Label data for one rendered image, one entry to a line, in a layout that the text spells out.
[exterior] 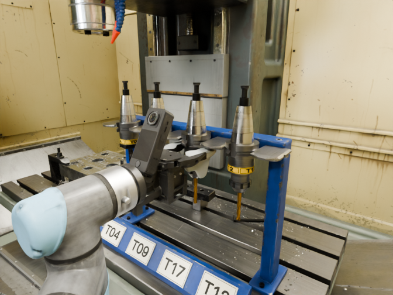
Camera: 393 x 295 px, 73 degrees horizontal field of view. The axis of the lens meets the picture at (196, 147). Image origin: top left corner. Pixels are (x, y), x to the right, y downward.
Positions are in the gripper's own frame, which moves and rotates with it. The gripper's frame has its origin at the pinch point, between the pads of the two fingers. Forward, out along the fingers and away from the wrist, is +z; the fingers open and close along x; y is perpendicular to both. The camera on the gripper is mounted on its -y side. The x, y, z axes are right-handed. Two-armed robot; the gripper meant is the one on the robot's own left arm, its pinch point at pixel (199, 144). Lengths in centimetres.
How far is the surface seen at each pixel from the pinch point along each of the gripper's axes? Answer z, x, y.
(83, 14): 6, -48, -31
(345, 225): 90, 23, 60
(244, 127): -2.4, 11.9, -5.9
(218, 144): -2.9, 6.8, -1.9
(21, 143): 16, -152, 32
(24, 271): -24, -50, 45
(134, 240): -9.1, -13.5, 25.5
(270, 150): -0.5, 16.2, -2.0
